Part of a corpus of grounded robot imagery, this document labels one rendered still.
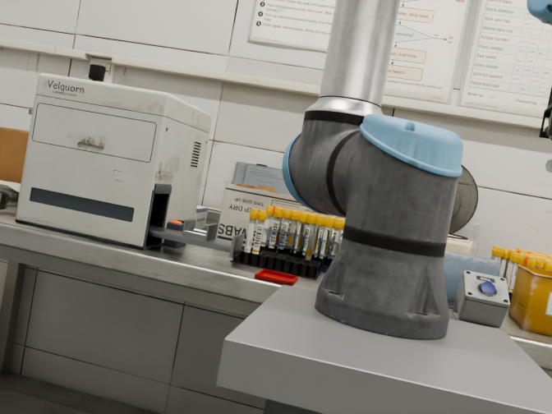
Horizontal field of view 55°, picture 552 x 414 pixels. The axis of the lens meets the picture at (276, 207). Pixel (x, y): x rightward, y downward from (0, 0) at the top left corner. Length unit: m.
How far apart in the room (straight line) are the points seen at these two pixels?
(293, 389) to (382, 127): 0.29
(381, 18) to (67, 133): 0.64
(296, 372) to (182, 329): 1.30
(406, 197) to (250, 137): 1.10
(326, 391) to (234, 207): 0.87
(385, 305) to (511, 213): 1.09
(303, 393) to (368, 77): 0.42
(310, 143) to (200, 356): 1.15
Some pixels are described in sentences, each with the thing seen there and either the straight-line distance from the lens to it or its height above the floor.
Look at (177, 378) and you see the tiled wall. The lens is 1.78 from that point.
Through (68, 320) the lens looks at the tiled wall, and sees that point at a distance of 1.90.
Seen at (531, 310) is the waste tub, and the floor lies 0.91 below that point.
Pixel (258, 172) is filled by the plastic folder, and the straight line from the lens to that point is 1.60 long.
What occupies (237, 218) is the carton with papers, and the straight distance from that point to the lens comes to 1.27.
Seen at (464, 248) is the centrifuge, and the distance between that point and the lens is 1.23.
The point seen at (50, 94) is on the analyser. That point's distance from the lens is 1.14.
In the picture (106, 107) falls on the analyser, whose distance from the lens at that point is 1.07.
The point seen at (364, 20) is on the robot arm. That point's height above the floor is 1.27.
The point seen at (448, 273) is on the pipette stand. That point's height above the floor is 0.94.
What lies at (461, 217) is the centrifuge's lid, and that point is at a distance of 1.51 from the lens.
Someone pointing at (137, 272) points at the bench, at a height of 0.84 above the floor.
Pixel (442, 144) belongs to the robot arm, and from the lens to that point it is 0.58.
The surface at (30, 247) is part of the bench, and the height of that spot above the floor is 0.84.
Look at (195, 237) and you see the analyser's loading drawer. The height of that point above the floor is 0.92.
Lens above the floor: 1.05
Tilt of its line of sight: 3 degrees down
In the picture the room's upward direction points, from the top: 10 degrees clockwise
